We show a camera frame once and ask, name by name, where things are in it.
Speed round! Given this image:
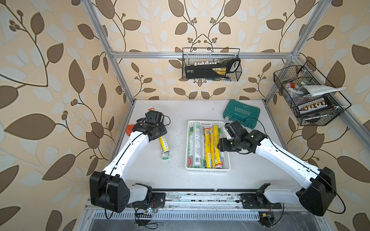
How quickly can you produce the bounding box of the socket bit set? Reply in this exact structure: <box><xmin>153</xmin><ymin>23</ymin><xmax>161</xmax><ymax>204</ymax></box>
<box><xmin>294</xmin><ymin>97</ymin><xmax>334</xmax><ymax>116</ymax></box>

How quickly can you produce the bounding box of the white wrap roll red label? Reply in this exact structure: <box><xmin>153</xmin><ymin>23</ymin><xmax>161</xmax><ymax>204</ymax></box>
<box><xmin>188</xmin><ymin>124</ymin><xmax>194</xmax><ymax>168</ymax></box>

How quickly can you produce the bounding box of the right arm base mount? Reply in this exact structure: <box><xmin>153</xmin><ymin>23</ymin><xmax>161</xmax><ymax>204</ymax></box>
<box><xmin>240</xmin><ymin>193</ymin><xmax>282</xmax><ymax>209</ymax></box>

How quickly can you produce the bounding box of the black yellow tool box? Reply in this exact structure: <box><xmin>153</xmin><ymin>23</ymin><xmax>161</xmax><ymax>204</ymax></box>
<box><xmin>183</xmin><ymin>58</ymin><xmax>241</xmax><ymax>81</ymax></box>

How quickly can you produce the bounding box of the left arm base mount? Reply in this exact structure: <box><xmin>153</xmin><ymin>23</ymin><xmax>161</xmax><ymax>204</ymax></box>
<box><xmin>127</xmin><ymin>192</ymin><xmax>166</xmax><ymax>208</ymax></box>

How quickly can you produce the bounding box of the white paper bundle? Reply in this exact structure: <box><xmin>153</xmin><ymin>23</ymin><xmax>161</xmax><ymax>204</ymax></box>
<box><xmin>298</xmin><ymin>85</ymin><xmax>346</xmax><ymax>96</ymax></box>

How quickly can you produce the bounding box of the red cube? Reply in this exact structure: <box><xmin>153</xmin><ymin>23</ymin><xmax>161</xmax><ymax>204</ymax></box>
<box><xmin>125</xmin><ymin>125</ymin><xmax>134</xmax><ymax>136</ymax></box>

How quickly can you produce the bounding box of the back wire basket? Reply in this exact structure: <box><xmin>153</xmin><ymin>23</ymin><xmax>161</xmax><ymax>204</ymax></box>
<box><xmin>182</xmin><ymin>47</ymin><xmax>242</xmax><ymax>81</ymax></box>

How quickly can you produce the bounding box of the green tool case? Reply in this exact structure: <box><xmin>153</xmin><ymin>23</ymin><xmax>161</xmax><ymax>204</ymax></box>
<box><xmin>223</xmin><ymin>100</ymin><xmax>261</xmax><ymax>130</ymax></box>

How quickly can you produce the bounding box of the wire basket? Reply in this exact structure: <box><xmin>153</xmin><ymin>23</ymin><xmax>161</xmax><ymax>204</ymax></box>
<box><xmin>182</xmin><ymin>47</ymin><xmax>242</xmax><ymax>81</ymax></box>
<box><xmin>274</xmin><ymin>61</ymin><xmax>352</xmax><ymax>126</ymax></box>

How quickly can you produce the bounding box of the right wire basket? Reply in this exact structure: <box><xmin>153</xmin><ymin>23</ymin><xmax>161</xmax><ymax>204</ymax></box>
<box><xmin>274</xmin><ymin>61</ymin><xmax>352</xmax><ymax>126</ymax></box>

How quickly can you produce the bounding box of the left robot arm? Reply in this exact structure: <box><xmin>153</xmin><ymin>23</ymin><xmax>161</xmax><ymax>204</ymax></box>
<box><xmin>90</xmin><ymin>110</ymin><xmax>167</xmax><ymax>213</ymax></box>

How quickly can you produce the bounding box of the white green wrap roll long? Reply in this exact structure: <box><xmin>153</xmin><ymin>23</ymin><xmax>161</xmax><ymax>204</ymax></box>
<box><xmin>193</xmin><ymin>123</ymin><xmax>201</xmax><ymax>168</ymax></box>

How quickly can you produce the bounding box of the white plastic basket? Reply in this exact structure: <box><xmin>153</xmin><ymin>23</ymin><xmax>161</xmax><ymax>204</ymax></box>
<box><xmin>185</xmin><ymin>120</ymin><xmax>231</xmax><ymax>172</ymax></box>

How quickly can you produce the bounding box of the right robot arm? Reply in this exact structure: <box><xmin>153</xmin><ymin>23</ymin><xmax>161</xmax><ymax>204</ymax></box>
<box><xmin>217</xmin><ymin>121</ymin><xmax>340</xmax><ymax>217</ymax></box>

